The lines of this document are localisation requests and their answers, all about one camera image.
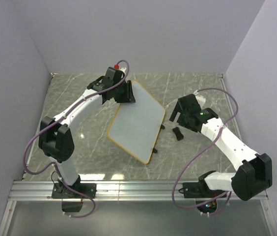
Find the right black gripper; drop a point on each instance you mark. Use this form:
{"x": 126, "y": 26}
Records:
{"x": 176, "y": 109}

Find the yellow whiteboard eraser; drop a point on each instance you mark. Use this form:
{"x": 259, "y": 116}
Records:
{"x": 177, "y": 133}

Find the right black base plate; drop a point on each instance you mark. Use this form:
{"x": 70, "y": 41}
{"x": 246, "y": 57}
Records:
{"x": 198, "y": 190}

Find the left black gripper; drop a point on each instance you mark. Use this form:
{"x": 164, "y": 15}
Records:
{"x": 129, "y": 97}

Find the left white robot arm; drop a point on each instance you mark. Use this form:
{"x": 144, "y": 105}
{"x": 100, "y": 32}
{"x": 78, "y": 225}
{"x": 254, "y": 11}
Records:
{"x": 56, "y": 139}

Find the yellow framed whiteboard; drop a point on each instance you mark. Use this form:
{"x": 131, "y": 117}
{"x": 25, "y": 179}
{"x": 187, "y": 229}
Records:
{"x": 135, "y": 126}

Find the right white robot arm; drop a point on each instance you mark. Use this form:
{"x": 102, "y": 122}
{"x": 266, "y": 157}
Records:
{"x": 253, "y": 171}

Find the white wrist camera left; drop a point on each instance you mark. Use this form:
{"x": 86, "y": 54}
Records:
{"x": 121, "y": 68}

